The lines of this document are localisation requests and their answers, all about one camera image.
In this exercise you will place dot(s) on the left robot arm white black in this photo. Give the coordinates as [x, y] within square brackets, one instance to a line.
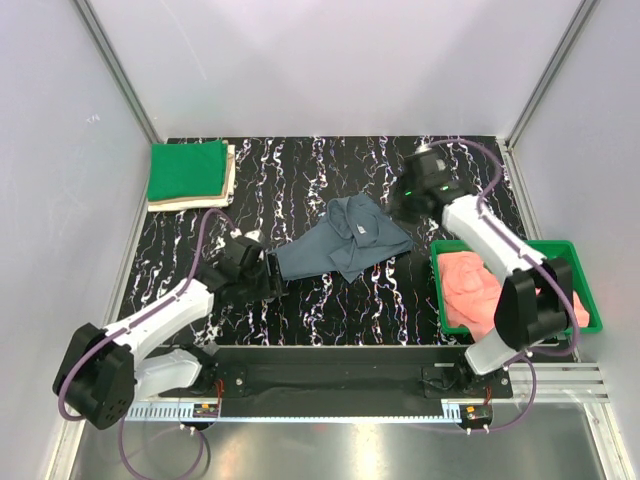
[106, 370]

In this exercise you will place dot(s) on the pink t-shirt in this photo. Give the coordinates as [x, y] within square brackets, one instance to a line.
[465, 290]

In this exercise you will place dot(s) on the green plastic bin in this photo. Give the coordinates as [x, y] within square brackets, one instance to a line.
[585, 280]

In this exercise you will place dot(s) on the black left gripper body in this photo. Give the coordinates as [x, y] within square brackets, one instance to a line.
[255, 283]

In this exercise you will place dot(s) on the aluminium frame rail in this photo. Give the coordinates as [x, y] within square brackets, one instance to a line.
[558, 383]

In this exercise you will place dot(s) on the blue-grey t-shirt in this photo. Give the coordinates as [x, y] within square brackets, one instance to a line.
[353, 235]

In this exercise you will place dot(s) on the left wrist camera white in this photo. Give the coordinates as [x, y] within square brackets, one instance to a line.
[255, 235]

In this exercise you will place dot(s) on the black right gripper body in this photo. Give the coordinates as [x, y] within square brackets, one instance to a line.
[402, 201]

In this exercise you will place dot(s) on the folded green t-shirt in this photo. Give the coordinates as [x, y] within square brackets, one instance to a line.
[187, 170]

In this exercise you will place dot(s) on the folded beige t-shirt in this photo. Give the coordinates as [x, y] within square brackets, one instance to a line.
[220, 201]

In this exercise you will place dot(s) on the grey slotted cable duct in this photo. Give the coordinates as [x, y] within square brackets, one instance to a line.
[234, 411]

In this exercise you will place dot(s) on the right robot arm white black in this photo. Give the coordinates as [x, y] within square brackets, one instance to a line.
[536, 298]

